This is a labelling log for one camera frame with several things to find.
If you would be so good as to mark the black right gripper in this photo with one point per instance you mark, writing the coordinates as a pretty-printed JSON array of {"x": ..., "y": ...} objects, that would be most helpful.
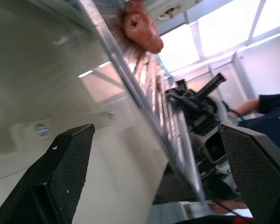
[{"x": 193, "y": 105}]

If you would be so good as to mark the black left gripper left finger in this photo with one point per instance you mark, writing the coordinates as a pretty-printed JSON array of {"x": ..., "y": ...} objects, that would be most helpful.
[{"x": 60, "y": 168}]

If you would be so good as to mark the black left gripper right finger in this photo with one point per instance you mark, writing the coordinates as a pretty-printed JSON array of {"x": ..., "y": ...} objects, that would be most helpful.
[{"x": 254, "y": 168}]

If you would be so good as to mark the silver metal baking tray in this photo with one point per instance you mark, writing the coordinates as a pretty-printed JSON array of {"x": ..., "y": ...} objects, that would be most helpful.
[{"x": 154, "y": 98}]

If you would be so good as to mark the reddish brown sausage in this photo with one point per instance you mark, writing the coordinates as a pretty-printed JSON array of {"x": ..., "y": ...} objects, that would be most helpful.
[{"x": 140, "y": 25}]

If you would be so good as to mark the person in dark blue shirt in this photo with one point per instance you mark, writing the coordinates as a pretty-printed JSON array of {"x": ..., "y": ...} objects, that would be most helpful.
[{"x": 273, "y": 116}]

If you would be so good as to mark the clear acrylic panel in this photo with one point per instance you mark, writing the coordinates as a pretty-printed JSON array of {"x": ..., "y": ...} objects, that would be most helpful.
[{"x": 60, "y": 77}]

